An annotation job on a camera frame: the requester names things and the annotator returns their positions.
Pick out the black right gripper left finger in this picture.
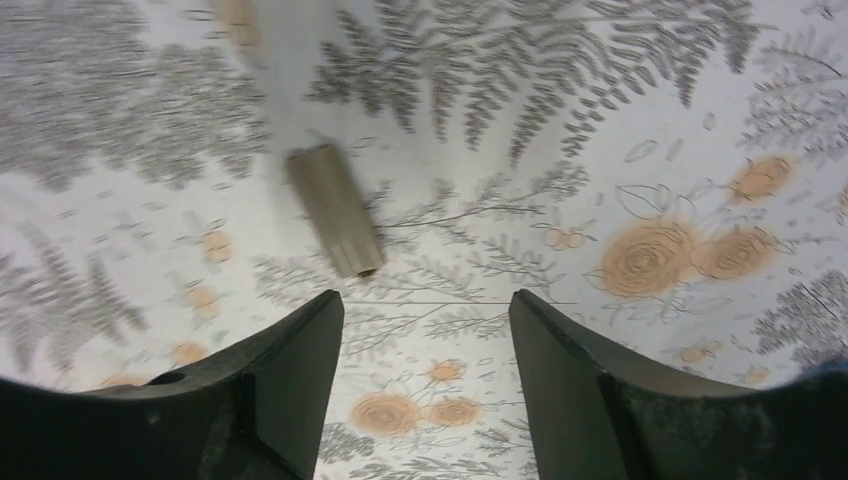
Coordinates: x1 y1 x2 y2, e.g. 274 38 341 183
1 290 344 479

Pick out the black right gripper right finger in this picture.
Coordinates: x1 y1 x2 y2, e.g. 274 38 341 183
508 290 847 479

